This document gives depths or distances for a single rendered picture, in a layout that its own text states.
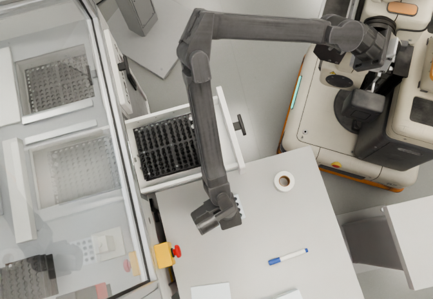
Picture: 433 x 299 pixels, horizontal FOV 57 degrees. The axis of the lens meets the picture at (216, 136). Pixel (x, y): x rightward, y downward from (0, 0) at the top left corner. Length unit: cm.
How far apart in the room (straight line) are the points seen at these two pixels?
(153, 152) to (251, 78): 114
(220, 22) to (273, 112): 144
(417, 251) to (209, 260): 69
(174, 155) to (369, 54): 65
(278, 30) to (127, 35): 164
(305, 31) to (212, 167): 40
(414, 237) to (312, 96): 86
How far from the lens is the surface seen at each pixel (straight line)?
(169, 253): 126
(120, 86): 138
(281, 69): 239
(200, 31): 88
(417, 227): 154
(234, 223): 122
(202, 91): 92
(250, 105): 229
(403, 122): 153
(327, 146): 199
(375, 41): 111
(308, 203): 143
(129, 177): 122
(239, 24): 92
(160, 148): 131
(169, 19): 251
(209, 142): 99
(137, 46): 246
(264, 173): 142
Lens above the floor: 216
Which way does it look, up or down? 75 degrees down
